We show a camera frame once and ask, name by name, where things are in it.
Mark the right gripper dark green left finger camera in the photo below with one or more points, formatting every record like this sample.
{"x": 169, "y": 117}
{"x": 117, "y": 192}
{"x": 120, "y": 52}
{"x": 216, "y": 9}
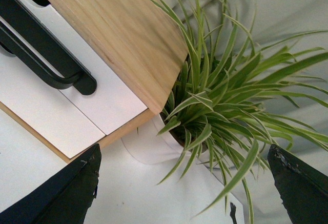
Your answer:
{"x": 63, "y": 198}

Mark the right gripper dark green right finger camera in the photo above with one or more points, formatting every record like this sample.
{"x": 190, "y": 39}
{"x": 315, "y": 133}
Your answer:
{"x": 302, "y": 188}

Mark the white drawer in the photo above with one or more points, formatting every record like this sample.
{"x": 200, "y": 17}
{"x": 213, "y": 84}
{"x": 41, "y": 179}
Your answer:
{"x": 113, "y": 104}
{"x": 45, "y": 109}

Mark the light wooden drawer cabinet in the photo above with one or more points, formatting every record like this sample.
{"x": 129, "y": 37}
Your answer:
{"x": 139, "y": 43}

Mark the pale grey curtain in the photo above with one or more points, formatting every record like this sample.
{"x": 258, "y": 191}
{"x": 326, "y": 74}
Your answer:
{"x": 256, "y": 16}

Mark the black drawer handle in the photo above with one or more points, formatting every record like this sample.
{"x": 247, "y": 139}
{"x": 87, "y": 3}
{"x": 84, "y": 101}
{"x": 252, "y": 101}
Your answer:
{"x": 25, "y": 37}

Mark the green spider plant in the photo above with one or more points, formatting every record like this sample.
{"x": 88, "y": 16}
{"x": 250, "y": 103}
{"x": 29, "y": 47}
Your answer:
{"x": 225, "y": 101}

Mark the white plastic plant pot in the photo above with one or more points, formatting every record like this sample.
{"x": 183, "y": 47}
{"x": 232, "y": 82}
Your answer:
{"x": 149, "y": 147}

